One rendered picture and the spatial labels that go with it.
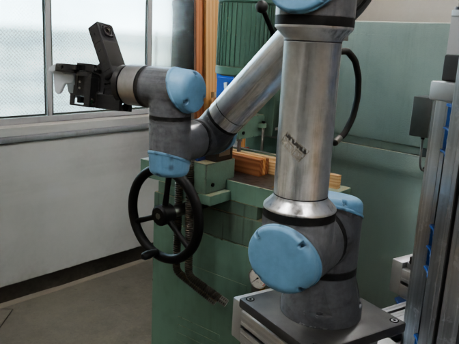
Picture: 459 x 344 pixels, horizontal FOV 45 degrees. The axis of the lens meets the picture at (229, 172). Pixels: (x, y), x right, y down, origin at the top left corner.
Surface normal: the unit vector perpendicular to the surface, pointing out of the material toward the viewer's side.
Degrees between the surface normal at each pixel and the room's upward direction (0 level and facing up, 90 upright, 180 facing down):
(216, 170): 90
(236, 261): 90
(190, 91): 90
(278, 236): 97
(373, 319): 0
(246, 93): 104
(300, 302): 72
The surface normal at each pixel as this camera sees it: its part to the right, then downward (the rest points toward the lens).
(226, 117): -0.29, 0.44
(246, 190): -0.62, 0.15
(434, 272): -0.84, 0.08
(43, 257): 0.73, 0.20
